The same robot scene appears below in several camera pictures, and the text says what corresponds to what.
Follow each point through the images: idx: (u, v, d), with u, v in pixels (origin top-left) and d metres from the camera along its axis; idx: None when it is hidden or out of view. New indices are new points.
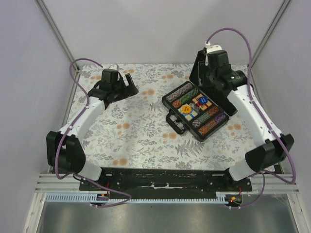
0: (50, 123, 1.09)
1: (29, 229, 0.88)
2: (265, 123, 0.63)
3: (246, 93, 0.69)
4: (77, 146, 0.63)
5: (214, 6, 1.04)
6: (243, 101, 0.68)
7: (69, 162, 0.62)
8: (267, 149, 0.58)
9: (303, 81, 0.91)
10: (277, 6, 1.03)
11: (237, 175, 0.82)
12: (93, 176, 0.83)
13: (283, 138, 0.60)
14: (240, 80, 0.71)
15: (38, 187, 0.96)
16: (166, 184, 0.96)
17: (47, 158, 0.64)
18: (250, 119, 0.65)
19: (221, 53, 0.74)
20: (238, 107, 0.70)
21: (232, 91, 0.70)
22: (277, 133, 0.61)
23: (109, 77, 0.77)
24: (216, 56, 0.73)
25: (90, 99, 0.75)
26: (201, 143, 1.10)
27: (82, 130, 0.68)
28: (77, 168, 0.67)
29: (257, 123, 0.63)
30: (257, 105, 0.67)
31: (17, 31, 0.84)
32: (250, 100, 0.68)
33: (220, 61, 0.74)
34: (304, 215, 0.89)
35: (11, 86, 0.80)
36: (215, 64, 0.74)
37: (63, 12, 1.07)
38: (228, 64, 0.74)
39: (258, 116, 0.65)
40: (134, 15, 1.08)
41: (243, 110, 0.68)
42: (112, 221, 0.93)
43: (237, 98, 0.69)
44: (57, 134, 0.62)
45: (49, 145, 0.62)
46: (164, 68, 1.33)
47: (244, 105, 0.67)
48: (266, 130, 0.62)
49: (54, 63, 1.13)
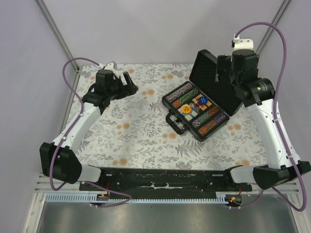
0: (50, 123, 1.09)
1: (29, 229, 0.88)
2: (285, 147, 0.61)
3: (270, 109, 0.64)
4: (73, 158, 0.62)
5: (214, 6, 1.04)
6: (266, 118, 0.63)
7: (64, 174, 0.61)
8: (281, 175, 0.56)
9: (303, 81, 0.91)
10: (277, 6, 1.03)
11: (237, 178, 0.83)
12: (93, 177, 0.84)
13: (301, 166, 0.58)
14: (266, 91, 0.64)
15: (38, 187, 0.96)
16: (166, 184, 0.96)
17: (43, 168, 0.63)
18: (270, 140, 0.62)
19: (251, 55, 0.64)
20: (258, 121, 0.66)
21: (256, 104, 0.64)
22: (295, 159, 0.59)
23: (103, 81, 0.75)
24: (245, 59, 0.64)
25: (84, 105, 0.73)
26: (201, 143, 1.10)
27: (77, 139, 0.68)
28: (75, 178, 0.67)
29: (276, 146, 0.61)
30: (279, 125, 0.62)
31: (16, 30, 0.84)
32: (273, 118, 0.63)
33: (248, 65, 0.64)
34: (304, 215, 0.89)
35: (11, 85, 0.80)
36: (242, 68, 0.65)
37: (63, 12, 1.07)
38: (254, 69, 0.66)
39: (279, 138, 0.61)
40: (134, 14, 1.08)
41: (264, 128, 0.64)
42: (112, 221, 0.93)
43: (260, 114, 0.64)
44: (50, 145, 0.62)
45: (43, 157, 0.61)
46: (164, 68, 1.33)
47: (266, 124, 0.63)
48: (284, 155, 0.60)
49: (54, 63, 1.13)
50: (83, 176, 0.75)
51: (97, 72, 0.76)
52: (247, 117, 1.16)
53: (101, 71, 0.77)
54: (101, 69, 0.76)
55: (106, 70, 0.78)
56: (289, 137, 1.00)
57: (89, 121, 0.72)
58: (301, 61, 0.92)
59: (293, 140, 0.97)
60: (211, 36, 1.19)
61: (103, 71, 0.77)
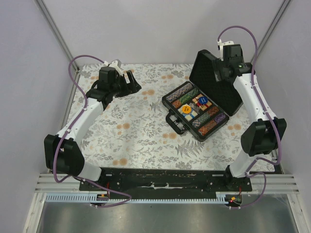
0: (50, 123, 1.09)
1: (29, 229, 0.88)
2: (261, 105, 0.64)
3: (249, 79, 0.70)
4: (76, 149, 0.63)
5: (214, 7, 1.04)
6: (245, 85, 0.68)
7: (68, 166, 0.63)
8: (258, 125, 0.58)
9: (303, 81, 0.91)
10: (277, 6, 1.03)
11: (236, 172, 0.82)
12: (93, 176, 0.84)
13: (276, 120, 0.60)
14: (247, 69, 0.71)
15: (38, 187, 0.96)
16: (166, 184, 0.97)
17: (45, 160, 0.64)
18: (249, 103, 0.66)
19: (235, 44, 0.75)
20: (241, 91, 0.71)
21: (237, 76, 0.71)
22: (271, 115, 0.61)
23: (106, 77, 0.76)
24: (230, 46, 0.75)
25: (88, 101, 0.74)
26: (201, 143, 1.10)
27: (80, 132, 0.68)
28: (77, 170, 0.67)
29: (253, 105, 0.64)
30: (257, 90, 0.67)
31: (16, 31, 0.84)
32: (251, 85, 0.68)
33: (233, 52, 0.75)
34: (304, 215, 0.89)
35: (11, 86, 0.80)
36: (228, 54, 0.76)
37: (63, 12, 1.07)
38: (240, 56, 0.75)
39: (256, 99, 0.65)
40: (134, 15, 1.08)
41: (244, 94, 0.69)
42: (112, 221, 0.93)
43: (240, 82, 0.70)
44: (54, 138, 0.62)
45: (47, 147, 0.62)
46: (164, 68, 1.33)
47: (245, 90, 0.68)
48: (261, 111, 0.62)
49: (54, 63, 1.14)
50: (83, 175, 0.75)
51: (100, 69, 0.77)
52: (247, 117, 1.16)
53: (104, 68, 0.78)
54: (104, 66, 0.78)
55: (109, 67, 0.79)
56: (289, 137, 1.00)
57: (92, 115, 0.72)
58: (301, 61, 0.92)
59: (293, 140, 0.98)
60: (211, 36, 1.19)
61: (106, 68, 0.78)
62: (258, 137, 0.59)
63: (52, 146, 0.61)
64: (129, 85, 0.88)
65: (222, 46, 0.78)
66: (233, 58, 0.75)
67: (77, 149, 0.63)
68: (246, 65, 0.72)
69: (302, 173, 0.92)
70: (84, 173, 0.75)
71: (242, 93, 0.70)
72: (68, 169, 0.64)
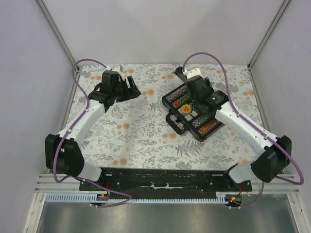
0: (50, 123, 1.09)
1: (29, 229, 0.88)
2: (258, 132, 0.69)
3: (230, 109, 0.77)
4: (76, 150, 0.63)
5: (214, 6, 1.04)
6: (230, 116, 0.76)
7: (67, 166, 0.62)
8: (270, 156, 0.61)
9: (303, 81, 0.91)
10: (277, 6, 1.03)
11: (237, 177, 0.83)
12: (93, 176, 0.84)
13: (280, 141, 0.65)
14: (221, 98, 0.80)
15: (39, 187, 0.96)
16: (166, 184, 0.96)
17: (46, 160, 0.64)
18: (244, 131, 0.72)
19: (197, 79, 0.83)
20: (229, 122, 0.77)
21: (217, 110, 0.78)
22: (273, 138, 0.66)
23: (109, 80, 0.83)
24: (195, 82, 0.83)
25: (90, 103, 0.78)
26: (201, 143, 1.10)
27: (81, 133, 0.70)
28: (77, 172, 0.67)
29: (251, 133, 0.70)
30: (244, 116, 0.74)
31: (16, 30, 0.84)
32: (236, 114, 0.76)
33: (198, 86, 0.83)
34: (304, 215, 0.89)
35: (10, 85, 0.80)
36: (195, 90, 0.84)
37: (63, 12, 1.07)
38: (205, 87, 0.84)
39: (249, 126, 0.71)
40: (134, 15, 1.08)
41: (234, 125, 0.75)
42: (112, 221, 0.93)
43: (225, 115, 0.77)
44: (55, 137, 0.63)
45: (47, 147, 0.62)
46: (164, 68, 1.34)
47: (233, 121, 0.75)
48: (262, 138, 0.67)
49: (54, 63, 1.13)
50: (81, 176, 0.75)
51: (104, 72, 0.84)
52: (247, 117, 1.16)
53: (107, 72, 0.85)
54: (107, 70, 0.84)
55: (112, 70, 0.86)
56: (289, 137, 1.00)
57: (94, 116, 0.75)
58: (301, 61, 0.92)
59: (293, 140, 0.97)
60: (211, 37, 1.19)
61: (109, 71, 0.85)
62: (273, 166, 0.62)
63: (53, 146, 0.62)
64: (130, 90, 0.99)
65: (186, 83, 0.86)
66: (201, 92, 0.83)
67: (77, 150, 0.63)
68: (218, 95, 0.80)
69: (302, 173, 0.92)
70: (83, 173, 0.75)
71: (231, 124, 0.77)
72: (69, 170, 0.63)
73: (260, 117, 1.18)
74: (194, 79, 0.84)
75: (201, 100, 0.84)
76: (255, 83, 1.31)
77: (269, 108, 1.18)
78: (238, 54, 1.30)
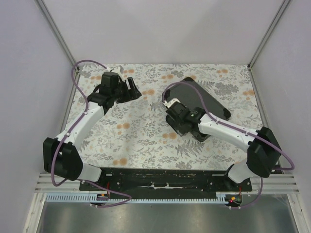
0: (50, 123, 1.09)
1: (29, 229, 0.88)
2: (239, 131, 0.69)
3: (210, 120, 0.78)
4: (74, 154, 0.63)
5: (214, 6, 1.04)
6: (210, 125, 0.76)
7: (66, 170, 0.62)
8: (256, 150, 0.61)
9: (303, 81, 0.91)
10: (278, 6, 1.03)
11: (237, 177, 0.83)
12: (93, 177, 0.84)
13: (262, 133, 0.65)
14: (199, 114, 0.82)
15: (38, 187, 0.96)
16: (166, 184, 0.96)
17: (44, 163, 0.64)
18: (228, 136, 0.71)
19: (174, 104, 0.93)
20: (213, 133, 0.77)
21: (199, 126, 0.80)
22: (253, 132, 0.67)
23: (109, 82, 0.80)
24: (172, 108, 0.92)
25: (89, 105, 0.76)
26: (201, 142, 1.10)
27: (79, 137, 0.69)
28: (76, 174, 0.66)
29: (233, 135, 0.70)
30: (222, 121, 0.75)
31: (16, 30, 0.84)
32: (215, 122, 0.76)
33: (177, 109, 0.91)
34: (304, 215, 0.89)
35: (10, 85, 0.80)
36: (176, 113, 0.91)
37: (63, 12, 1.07)
38: (184, 108, 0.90)
39: (229, 129, 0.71)
40: (134, 14, 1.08)
41: (218, 133, 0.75)
42: (112, 221, 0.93)
43: (206, 126, 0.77)
44: (53, 141, 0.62)
45: (45, 150, 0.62)
46: (164, 68, 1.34)
47: (214, 129, 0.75)
48: (243, 135, 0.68)
49: (54, 63, 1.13)
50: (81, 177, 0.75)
51: (103, 74, 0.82)
52: (247, 117, 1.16)
53: (107, 73, 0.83)
54: (107, 71, 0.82)
55: (112, 72, 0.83)
56: (289, 137, 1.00)
57: (92, 119, 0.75)
58: (301, 61, 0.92)
59: (293, 140, 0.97)
60: (211, 37, 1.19)
61: (109, 73, 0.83)
62: (263, 159, 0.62)
63: (51, 150, 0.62)
64: (131, 91, 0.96)
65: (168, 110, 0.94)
66: (181, 113, 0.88)
67: (75, 153, 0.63)
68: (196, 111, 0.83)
69: (302, 173, 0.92)
70: (83, 173, 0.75)
71: (215, 134, 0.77)
72: (67, 174, 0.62)
73: (260, 117, 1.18)
74: (172, 106, 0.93)
75: (183, 121, 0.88)
76: (255, 83, 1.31)
77: (269, 108, 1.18)
78: (237, 54, 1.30)
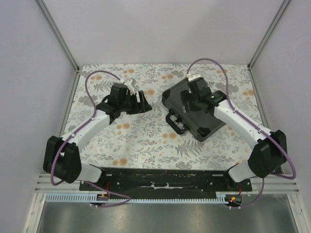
0: (50, 123, 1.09)
1: (29, 229, 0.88)
2: (252, 126, 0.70)
3: (227, 107, 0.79)
4: (76, 156, 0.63)
5: (214, 6, 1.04)
6: (227, 112, 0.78)
7: (64, 171, 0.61)
8: (263, 148, 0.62)
9: (303, 81, 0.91)
10: (277, 6, 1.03)
11: (237, 177, 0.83)
12: (92, 178, 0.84)
13: (274, 135, 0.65)
14: (220, 97, 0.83)
15: (39, 187, 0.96)
16: (166, 184, 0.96)
17: (44, 161, 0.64)
18: (240, 127, 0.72)
19: (199, 80, 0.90)
20: (226, 119, 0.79)
21: (215, 107, 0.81)
22: (267, 131, 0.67)
23: (117, 93, 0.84)
24: (195, 82, 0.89)
25: (97, 112, 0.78)
26: (201, 143, 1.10)
27: (83, 140, 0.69)
28: (73, 177, 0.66)
29: (246, 128, 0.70)
30: (240, 112, 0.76)
31: (16, 31, 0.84)
32: (233, 110, 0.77)
33: (199, 86, 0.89)
34: (304, 215, 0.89)
35: (10, 85, 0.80)
36: (196, 90, 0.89)
37: (63, 12, 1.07)
38: (207, 88, 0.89)
39: (244, 122, 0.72)
40: (134, 15, 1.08)
41: (231, 121, 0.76)
42: (112, 221, 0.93)
43: (222, 111, 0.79)
44: (58, 140, 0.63)
45: (48, 148, 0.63)
46: (164, 68, 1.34)
47: (229, 116, 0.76)
48: (255, 131, 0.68)
49: (54, 63, 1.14)
50: (81, 177, 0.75)
51: (113, 85, 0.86)
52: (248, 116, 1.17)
53: (117, 85, 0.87)
54: (118, 83, 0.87)
55: (121, 84, 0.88)
56: (289, 137, 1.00)
57: (98, 125, 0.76)
58: (301, 61, 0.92)
59: (293, 140, 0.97)
60: (211, 37, 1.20)
61: (119, 85, 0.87)
62: (267, 159, 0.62)
63: (54, 148, 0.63)
64: (140, 104, 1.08)
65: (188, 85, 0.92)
66: (202, 92, 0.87)
67: (77, 156, 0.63)
68: (218, 94, 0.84)
69: (302, 173, 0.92)
70: (83, 174, 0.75)
71: (228, 121, 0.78)
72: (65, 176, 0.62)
73: (260, 117, 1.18)
74: (196, 80, 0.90)
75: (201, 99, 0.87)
76: (255, 83, 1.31)
77: (268, 108, 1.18)
78: (237, 54, 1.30)
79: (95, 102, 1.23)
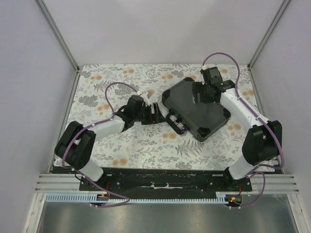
0: (50, 123, 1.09)
1: (29, 229, 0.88)
2: (251, 113, 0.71)
3: (233, 93, 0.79)
4: (90, 145, 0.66)
5: (214, 6, 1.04)
6: (231, 98, 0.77)
7: (75, 156, 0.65)
8: (256, 133, 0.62)
9: (303, 81, 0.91)
10: (278, 6, 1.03)
11: (237, 174, 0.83)
12: (93, 176, 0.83)
13: (270, 124, 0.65)
14: (229, 85, 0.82)
15: (39, 187, 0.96)
16: (166, 184, 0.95)
17: (58, 142, 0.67)
18: (241, 113, 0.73)
19: (213, 68, 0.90)
20: (229, 105, 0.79)
21: (222, 92, 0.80)
22: (265, 120, 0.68)
23: (133, 105, 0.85)
24: (208, 70, 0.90)
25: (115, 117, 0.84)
26: (201, 143, 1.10)
27: (99, 134, 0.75)
28: (80, 166, 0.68)
29: (245, 114, 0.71)
30: (243, 100, 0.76)
31: (16, 31, 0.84)
32: (237, 97, 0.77)
33: (212, 74, 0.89)
34: (304, 215, 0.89)
35: (10, 85, 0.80)
36: (208, 76, 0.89)
37: (63, 13, 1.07)
38: (218, 76, 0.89)
39: (246, 109, 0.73)
40: (134, 15, 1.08)
41: (233, 107, 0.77)
42: (112, 221, 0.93)
43: (227, 97, 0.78)
44: (78, 126, 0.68)
45: (67, 130, 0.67)
46: (164, 68, 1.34)
47: (233, 103, 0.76)
48: (253, 118, 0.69)
49: (54, 63, 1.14)
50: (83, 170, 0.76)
51: (131, 96, 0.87)
52: None
53: (135, 96, 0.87)
54: (135, 95, 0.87)
55: (139, 95, 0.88)
56: (289, 138, 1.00)
57: (114, 126, 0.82)
58: (301, 61, 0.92)
59: (293, 140, 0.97)
60: (211, 37, 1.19)
61: (137, 96, 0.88)
62: (258, 145, 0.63)
63: (73, 132, 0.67)
64: (153, 115, 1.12)
65: (202, 72, 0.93)
66: (214, 79, 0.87)
67: (91, 145, 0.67)
68: (227, 82, 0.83)
69: (302, 173, 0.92)
70: (85, 169, 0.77)
71: (231, 108, 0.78)
72: (75, 161, 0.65)
73: None
74: (210, 68, 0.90)
75: (212, 85, 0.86)
76: (255, 83, 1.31)
77: (268, 108, 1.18)
78: (237, 55, 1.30)
79: (95, 102, 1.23)
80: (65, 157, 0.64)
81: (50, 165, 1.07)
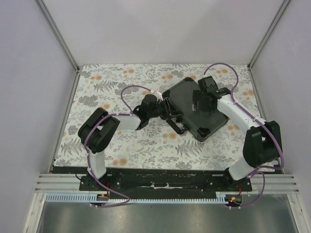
0: (50, 124, 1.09)
1: (29, 229, 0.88)
2: (249, 115, 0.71)
3: (229, 99, 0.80)
4: (113, 131, 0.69)
5: (215, 6, 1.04)
6: (227, 104, 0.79)
7: (96, 140, 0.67)
8: (254, 134, 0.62)
9: (303, 81, 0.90)
10: (277, 6, 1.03)
11: (237, 174, 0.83)
12: (97, 173, 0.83)
13: (268, 124, 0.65)
14: (224, 92, 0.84)
15: (39, 187, 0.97)
16: (166, 184, 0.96)
17: (83, 124, 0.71)
18: (237, 116, 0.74)
19: (208, 77, 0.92)
20: (226, 110, 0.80)
21: (218, 99, 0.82)
22: (262, 121, 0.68)
23: (147, 107, 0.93)
24: (203, 80, 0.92)
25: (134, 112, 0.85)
26: (201, 142, 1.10)
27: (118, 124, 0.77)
28: (99, 150, 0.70)
29: (242, 117, 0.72)
30: (239, 104, 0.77)
31: (16, 30, 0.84)
32: (233, 102, 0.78)
33: (207, 83, 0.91)
34: (304, 215, 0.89)
35: (10, 85, 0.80)
36: (203, 86, 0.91)
37: (63, 13, 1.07)
38: (214, 85, 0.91)
39: (242, 112, 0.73)
40: (134, 14, 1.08)
41: (230, 112, 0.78)
42: (112, 221, 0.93)
43: (223, 103, 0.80)
44: (105, 112, 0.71)
45: (94, 114, 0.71)
46: (164, 68, 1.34)
47: (229, 107, 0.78)
48: (250, 120, 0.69)
49: (54, 63, 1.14)
50: (94, 163, 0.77)
51: (143, 99, 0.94)
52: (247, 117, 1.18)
53: (146, 98, 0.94)
54: (147, 96, 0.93)
55: (151, 96, 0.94)
56: (289, 138, 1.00)
57: (132, 124, 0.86)
58: (302, 61, 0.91)
59: (293, 140, 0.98)
60: (211, 37, 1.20)
61: (148, 97, 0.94)
62: (257, 146, 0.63)
63: (99, 116, 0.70)
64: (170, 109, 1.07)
65: (198, 81, 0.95)
66: (209, 88, 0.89)
67: (113, 131, 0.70)
68: (222, 90, 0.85)
69: (301, 173, 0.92)
70: (96, 160, 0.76)
71: (228, 112, 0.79)
72: (98, 142, 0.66)
73: (260, 117, 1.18)
74: (205, 77, 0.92)
75: (208, 93, 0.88)
76: (255, 83, 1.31)
77: (268, 108, 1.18)
78: (237, 55, 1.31)
79: (95, 102, 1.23)
80: (88, 138, 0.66)
81: (50, 166, 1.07)
